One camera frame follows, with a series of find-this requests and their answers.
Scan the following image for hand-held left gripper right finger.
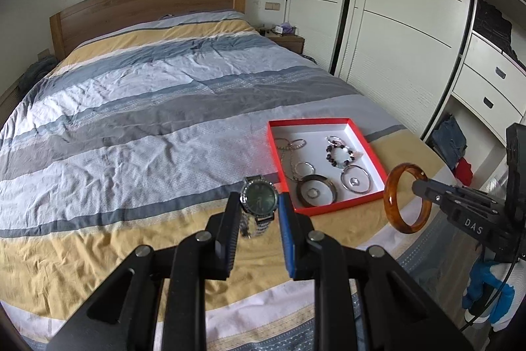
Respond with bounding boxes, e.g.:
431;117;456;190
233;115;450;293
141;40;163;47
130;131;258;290
277;192;486;351

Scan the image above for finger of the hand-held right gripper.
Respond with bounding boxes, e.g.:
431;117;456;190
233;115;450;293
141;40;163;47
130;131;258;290
412;177;490;204
427;195;486;221

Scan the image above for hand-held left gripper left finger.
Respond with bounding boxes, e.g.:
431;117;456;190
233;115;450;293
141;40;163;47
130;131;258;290
47;192;243;351

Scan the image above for amber bangle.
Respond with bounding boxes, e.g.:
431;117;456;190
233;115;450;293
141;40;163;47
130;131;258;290
383;163;432;234

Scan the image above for green dial silver watch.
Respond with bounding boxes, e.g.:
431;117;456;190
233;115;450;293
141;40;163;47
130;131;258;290
239;175;277;240

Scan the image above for large silver bangle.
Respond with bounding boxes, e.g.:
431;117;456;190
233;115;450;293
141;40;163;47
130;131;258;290
340;166;373;194

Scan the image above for black white beaded bracelet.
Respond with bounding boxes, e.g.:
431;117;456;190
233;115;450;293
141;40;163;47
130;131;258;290
325;137;364;171

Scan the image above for red jewelry box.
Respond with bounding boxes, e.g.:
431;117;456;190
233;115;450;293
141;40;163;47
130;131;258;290
266;118;390;217

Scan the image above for person's right hand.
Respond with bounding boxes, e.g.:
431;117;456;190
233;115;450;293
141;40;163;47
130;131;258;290
462;258;516;327

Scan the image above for red cloth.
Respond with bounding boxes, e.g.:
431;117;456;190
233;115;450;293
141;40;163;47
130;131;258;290
454;158;474;186

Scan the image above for dark metal bangle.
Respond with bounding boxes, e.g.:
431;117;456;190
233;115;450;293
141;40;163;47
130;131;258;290
296;174;338;209

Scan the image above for blue jeans pile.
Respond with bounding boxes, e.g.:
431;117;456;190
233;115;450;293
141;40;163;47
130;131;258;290
429;114;468;171

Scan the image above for white drawer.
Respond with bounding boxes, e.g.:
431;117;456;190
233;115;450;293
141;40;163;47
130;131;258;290
451;63;526;135
464;31;526;82

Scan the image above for bed with striped duvet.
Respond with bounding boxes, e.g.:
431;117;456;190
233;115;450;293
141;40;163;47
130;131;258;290
0;9;457;351

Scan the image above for white sliding wardrobe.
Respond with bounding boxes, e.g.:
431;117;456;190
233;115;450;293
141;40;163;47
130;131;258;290
283;0;479;138

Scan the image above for dark folded clothes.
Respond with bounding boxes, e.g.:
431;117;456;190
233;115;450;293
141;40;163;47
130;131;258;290
472;0;526;68

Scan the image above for wooden nightstand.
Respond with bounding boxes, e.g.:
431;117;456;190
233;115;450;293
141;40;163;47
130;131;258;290
269;34;305;55

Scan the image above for wooden headboard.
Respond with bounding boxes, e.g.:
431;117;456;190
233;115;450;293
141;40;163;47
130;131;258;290
49;0;248;62

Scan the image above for dark blue clothing pile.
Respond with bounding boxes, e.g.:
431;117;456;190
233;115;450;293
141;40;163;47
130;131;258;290
18;57;58;90

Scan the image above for silver linked rings chain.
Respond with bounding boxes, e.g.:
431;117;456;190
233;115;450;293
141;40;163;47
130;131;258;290
275;137;308;182

